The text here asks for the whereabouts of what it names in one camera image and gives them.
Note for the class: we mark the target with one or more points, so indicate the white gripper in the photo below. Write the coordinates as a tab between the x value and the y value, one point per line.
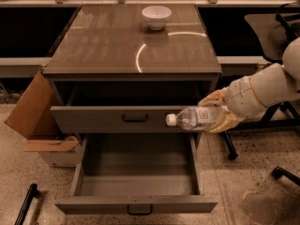
240	97

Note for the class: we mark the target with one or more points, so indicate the clear plastic water bottle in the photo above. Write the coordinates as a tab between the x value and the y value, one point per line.
196	118

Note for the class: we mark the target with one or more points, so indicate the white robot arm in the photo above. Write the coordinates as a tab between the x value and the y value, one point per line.
277	83

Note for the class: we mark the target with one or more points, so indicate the grey drawer cabinet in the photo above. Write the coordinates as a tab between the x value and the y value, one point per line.
110	57

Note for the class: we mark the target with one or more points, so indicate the open lower grey drawer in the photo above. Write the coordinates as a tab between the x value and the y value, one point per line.
138	175

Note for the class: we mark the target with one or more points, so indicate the upper grey drawer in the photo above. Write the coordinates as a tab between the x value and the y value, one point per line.
114	119

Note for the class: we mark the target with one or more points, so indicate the black leg right floor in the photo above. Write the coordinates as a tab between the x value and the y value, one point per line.
278	172

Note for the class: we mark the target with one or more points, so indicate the black chair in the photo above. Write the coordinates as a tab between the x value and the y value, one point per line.
275	32

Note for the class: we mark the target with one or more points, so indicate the white ceramic bowl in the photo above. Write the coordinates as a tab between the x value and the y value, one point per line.
156	17

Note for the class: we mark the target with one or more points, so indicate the brown cardboard box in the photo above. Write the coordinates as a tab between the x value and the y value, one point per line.
32	119

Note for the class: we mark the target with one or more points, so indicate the black bar left floor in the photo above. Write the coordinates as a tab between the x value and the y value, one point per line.
32	193

